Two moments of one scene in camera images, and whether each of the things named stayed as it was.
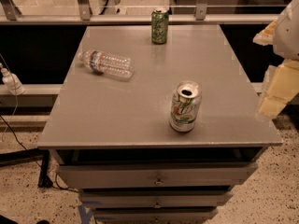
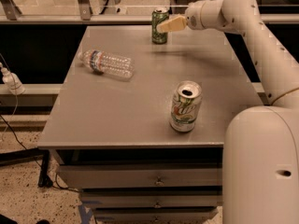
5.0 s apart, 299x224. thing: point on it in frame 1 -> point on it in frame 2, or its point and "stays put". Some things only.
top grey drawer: x=185 y=174 stays put
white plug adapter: x=12 y=82 stays put
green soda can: x=160 y=25 stays put
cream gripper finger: x=282 y=84 -> x=174 y=24
